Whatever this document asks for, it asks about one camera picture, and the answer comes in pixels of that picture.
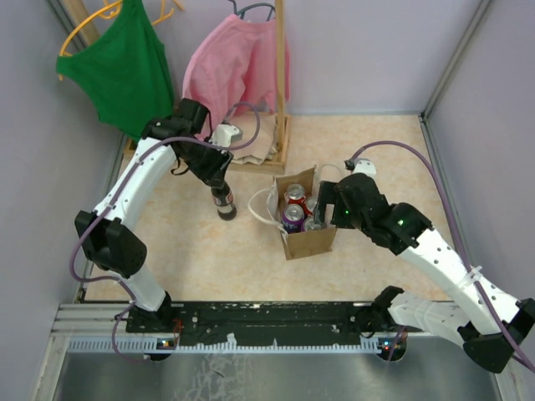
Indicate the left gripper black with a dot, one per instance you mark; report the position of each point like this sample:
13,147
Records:
214,175

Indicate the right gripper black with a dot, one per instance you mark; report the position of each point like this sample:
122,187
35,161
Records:
329,193

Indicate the cola glass bottle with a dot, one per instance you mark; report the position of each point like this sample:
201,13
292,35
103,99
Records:
224,201

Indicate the red soda can front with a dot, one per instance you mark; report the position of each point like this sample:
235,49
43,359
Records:
309,205

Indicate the red soda can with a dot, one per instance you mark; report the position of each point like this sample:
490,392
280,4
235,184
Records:
295,194
309,205

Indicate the purple soda can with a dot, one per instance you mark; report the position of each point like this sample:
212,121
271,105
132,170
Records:
310,224
292,218

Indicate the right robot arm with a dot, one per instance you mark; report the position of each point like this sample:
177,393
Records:
486,322

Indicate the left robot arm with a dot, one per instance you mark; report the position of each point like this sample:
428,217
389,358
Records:
107,232

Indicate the beige folded cloth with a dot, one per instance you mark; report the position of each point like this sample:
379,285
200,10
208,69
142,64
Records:
265,145

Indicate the wooden clothes rack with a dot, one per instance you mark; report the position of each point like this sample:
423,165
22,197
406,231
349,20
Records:
78,22

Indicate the pink t-shirt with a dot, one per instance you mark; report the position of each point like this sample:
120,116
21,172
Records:
235,62

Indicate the green tank top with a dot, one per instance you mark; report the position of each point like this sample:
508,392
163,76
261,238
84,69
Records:
124,73

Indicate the grey clothes hanger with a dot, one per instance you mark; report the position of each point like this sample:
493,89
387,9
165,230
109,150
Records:
240,12

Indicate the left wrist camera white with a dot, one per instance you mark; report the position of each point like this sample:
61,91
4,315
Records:
225,135

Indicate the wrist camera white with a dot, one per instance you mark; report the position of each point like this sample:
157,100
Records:
225,135
361,166

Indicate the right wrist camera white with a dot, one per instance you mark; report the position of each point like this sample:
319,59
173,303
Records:
361,166

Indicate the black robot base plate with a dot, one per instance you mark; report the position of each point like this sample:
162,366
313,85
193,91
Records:
253,325

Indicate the aluminium frame rail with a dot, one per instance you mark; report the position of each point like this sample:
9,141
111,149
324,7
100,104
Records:
86,318

